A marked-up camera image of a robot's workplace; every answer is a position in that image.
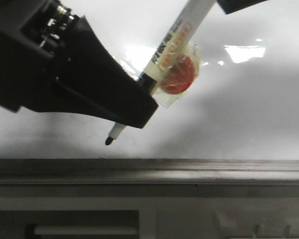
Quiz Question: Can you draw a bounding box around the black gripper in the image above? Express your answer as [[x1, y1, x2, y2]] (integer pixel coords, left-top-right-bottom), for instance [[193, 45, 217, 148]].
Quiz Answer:
[[0, 0, 72, 112]]

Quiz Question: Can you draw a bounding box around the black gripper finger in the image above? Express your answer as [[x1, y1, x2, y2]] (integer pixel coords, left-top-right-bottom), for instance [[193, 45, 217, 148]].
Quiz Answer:
[[218, 0, 265, 14], [23, 17, 158, 128]]

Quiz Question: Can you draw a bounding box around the black white whiteboard marker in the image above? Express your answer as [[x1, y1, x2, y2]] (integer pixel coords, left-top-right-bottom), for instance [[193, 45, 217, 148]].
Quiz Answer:
[[105, 0, 215, 146]]

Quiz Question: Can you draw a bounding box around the white whiteboard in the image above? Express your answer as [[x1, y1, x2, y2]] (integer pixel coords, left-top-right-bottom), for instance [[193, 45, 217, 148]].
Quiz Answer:
[[0, 0, 299, 160]]

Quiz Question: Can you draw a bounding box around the grey aluminium whiteboard tray rail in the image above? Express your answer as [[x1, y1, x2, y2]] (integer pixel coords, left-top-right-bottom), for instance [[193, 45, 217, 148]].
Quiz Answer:
[[0, 159, 299, 185]]

